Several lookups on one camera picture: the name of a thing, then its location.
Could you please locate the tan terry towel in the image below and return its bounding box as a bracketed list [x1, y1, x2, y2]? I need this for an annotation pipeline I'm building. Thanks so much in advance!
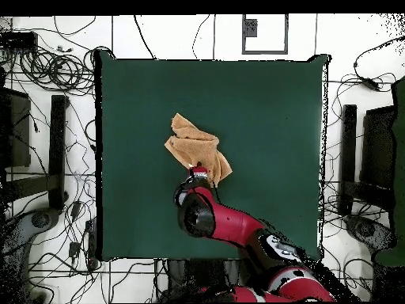
[163, 112, 233, 186]

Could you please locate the flat black box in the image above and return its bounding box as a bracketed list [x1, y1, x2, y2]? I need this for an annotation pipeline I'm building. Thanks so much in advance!
[0, 30, 39, 51]

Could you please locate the dark green table cloth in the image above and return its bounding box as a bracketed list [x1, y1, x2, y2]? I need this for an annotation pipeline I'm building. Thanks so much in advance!
[94, 50, 331, 262]

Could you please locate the narrow black power strip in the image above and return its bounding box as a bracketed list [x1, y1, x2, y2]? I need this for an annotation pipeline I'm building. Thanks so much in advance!
[84, 218, 98, 271]

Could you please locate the dark cabinet box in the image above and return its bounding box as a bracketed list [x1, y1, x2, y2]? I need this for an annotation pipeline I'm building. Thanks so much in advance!
[359, 104, 398, 191]
[0, 87, 32, 169]

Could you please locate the black inline power adapter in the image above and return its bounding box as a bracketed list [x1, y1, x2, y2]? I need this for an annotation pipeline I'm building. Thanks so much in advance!
[360, 77, 382, 93]

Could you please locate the black desk foot frame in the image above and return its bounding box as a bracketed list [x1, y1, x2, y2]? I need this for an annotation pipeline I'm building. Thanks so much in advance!
[4, 94, 70, 211]
[337, 104, 395, 217]

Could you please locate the grey square floor frame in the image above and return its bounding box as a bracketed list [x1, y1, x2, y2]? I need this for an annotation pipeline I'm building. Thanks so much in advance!
[241, 13, 290, 55]

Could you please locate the coiled black cable bundle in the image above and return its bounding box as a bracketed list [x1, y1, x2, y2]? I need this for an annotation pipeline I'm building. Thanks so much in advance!
[18, 45, 96, 96]

